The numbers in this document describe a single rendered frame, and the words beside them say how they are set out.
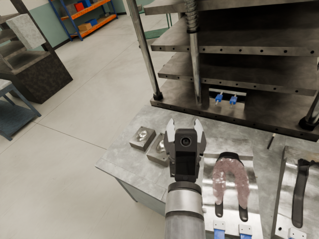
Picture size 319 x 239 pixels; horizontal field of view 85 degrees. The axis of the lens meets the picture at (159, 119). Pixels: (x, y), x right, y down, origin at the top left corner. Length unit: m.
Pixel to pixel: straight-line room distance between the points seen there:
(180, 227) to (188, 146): 0.14
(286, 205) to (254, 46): 0.84
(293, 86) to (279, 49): 0.26
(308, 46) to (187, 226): 1.09
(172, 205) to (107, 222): 1.76
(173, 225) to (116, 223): 1.72
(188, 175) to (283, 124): 1.15
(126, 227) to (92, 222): 0.38
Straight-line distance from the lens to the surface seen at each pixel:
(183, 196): 0.37
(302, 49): 1.23
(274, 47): 1.23
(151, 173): 1.19
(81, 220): 2.27
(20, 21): 4.17
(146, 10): 1.44
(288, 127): 1.45
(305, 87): 1.37
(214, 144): 1.12
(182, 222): 0.35
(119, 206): 2.11
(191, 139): 0.35
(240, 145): 1.13
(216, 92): 1.45
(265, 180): 1.17
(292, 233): 0.97
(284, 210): 1.03
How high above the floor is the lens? 1.81
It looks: 43 degrees down
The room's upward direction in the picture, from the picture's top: 17 degrees counter-clockwise
